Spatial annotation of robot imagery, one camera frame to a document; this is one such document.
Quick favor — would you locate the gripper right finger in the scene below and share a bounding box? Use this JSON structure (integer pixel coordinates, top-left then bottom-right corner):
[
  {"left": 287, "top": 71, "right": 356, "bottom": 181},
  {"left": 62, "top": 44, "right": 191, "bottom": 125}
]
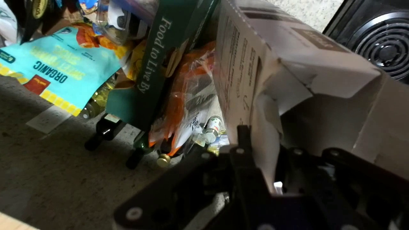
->
[{"left": 275, "top": 146, "right": 409, "bottom": 230}]

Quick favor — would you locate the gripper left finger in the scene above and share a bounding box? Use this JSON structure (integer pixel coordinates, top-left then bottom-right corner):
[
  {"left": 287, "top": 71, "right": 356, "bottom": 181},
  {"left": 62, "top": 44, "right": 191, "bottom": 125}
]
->
[{"left": 113, "top": 125, "right": 273, "bottom": 230}]

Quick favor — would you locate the white cardboard box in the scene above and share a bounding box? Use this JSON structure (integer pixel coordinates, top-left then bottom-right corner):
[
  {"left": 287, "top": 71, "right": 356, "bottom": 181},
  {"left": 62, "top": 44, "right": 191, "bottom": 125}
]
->
[{"left": 212, "top": 0, "right": 409, "bottom": 194}]

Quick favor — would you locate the bottle with gold cap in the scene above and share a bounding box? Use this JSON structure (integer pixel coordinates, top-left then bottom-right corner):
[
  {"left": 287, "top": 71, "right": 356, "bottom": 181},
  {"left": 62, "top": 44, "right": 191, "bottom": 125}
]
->
[{"left": 156, "top": 153, "right": 172, "bottom": 169}]

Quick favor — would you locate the dark glass bottle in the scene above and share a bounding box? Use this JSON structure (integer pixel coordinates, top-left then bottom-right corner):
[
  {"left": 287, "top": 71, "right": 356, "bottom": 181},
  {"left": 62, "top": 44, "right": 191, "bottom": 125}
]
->
[
  {"left": 126, "top": 130, "right": 154, "bottom": 170},
  {"left": 84, "top": 113, "right": 126, "bottom": 152}
]

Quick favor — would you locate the small bottle with white label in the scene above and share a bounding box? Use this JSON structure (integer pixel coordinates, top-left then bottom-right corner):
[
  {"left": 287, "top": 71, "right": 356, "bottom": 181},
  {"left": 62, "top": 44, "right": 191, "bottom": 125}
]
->
[{"left": 192, "top": 116, "right": 223, "bottom": 145}]

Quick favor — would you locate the orange and clear plastic bag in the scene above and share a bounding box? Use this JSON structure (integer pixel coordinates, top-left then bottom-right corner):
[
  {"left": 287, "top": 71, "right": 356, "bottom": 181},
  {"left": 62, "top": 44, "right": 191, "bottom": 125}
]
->
[{"left": 148, "top": 41, "right": 225, "bottom": 157}]

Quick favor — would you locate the yellow oil bottle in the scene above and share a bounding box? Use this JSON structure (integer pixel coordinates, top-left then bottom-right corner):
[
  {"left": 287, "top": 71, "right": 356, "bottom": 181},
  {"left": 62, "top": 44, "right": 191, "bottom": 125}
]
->
[{"left": 79, "top": 76, "right": 117, "bottom": 119}]

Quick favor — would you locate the stove burner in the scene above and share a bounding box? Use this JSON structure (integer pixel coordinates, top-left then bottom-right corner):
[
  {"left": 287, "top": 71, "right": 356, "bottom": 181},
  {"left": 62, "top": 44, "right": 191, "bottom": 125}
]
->
[{"left": 347, "top": 11, "right": 409, "bottom": 82}]

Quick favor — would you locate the yellow snack bag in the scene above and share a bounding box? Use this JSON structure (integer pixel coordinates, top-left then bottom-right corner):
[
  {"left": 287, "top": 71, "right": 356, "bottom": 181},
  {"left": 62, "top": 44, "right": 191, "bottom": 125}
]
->
[{"left": 123, "top": 39, "right": 148, "bottom": 81}]

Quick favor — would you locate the white paper label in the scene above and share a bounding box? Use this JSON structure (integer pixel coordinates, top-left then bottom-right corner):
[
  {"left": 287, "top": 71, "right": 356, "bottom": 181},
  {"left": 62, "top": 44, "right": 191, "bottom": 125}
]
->
[{"left": 26, "top": 105, "right": 72, "bottom": 134}]

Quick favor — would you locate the black stove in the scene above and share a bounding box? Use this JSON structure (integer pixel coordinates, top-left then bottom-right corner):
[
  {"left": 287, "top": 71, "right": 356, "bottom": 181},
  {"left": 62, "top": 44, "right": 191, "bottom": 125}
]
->
[{"left": 323, "top": 0, "right": 409, "bottom": 85}]

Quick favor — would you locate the teal snack bag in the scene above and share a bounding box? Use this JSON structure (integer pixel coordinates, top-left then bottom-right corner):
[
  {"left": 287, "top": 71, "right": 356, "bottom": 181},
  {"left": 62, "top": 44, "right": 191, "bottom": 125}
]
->
[{"left": 0, "top": 26, "right": 129, "bottom": 117}]

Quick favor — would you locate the clear plastic package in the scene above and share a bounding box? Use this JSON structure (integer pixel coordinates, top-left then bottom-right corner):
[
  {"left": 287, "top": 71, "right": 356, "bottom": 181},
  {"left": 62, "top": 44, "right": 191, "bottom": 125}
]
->
[{"left": 95, "top": 0, "right": 151, "bottom": 46}]

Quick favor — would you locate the black bag with gold print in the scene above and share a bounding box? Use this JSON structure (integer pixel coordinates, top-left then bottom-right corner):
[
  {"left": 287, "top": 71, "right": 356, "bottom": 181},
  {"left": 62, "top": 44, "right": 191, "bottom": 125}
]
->
[{"left": 19, "top": 0, "right": 50, "bottom": 45}]

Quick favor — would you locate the white plastic bag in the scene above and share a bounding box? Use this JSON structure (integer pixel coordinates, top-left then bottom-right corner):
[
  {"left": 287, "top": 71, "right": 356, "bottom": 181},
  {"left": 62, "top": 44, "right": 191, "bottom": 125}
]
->
[{"left": 0, "top": 0, "right": 19, "bottom": 48}]

